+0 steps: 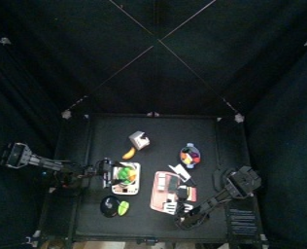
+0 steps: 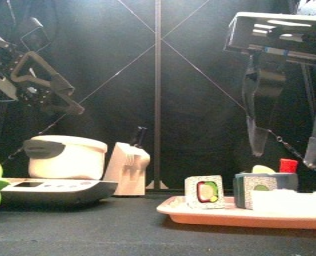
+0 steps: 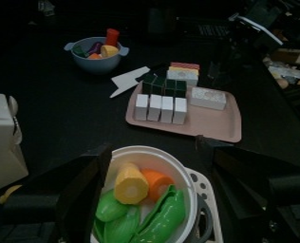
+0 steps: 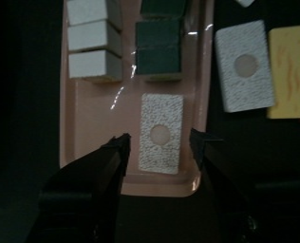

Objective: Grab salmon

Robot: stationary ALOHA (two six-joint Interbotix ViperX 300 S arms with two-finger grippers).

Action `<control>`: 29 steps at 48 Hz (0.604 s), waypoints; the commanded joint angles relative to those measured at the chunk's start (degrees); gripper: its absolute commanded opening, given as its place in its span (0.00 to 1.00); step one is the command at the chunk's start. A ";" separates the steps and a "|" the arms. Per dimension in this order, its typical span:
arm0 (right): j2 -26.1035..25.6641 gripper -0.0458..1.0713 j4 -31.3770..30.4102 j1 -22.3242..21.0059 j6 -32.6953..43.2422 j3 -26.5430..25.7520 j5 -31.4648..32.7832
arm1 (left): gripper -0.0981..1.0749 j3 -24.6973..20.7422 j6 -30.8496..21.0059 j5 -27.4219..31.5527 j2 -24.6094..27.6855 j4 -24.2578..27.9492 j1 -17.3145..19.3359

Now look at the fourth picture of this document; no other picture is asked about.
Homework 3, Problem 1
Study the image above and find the pink plastic tray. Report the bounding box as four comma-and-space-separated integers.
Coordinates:
58, 0, 215, 198

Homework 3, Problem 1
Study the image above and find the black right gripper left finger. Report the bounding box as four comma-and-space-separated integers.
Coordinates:
25, 133, 132, 243

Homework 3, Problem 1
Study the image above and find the dark green sushi roll piece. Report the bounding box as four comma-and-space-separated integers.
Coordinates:
134, 18, 183, 50
138, 0, 187, 20
134, 47, 184, 82

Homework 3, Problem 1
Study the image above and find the white rice block toy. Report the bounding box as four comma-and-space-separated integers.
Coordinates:
213, 19, 277, 114
138, 92, 186, 176

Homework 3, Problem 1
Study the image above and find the small white toy piece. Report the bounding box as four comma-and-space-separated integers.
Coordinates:
234, 0, 257, 9

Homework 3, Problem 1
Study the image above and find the white sushi roll piece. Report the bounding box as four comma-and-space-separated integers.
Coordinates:
64, 0, 124, 32
67, 48, 124, 84
66, 19, 124, 58

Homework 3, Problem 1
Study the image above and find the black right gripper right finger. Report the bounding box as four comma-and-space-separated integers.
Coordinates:
187, 127, 281, 243

